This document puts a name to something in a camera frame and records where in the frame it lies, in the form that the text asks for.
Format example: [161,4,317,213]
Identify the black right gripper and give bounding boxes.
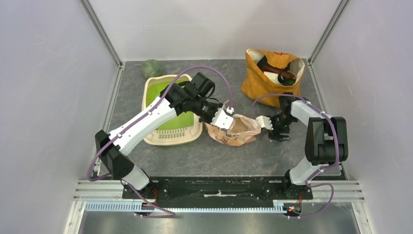
[266,114,297,143]

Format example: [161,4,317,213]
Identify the cream green litter box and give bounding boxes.
[141,75,203,146]

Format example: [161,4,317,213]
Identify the pink cat litter bag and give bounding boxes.
[205,114,262,146]

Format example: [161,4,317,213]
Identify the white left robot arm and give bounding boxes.
[95,73,233,199]

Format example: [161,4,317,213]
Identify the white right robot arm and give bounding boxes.
[267,94,349,199]

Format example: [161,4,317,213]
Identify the green fuzzy ball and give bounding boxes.
[141,59,164,79]

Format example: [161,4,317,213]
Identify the orange paper bag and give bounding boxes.
[241,48,305,100]

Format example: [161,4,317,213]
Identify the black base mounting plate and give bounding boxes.
[140,176,313,208]

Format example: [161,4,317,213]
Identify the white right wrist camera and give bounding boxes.
[255,116,274,130]

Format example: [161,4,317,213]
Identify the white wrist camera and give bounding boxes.
[255,116,274,130]
[210,108,234,130]

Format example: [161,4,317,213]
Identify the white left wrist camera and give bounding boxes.
[210,108,234,130]

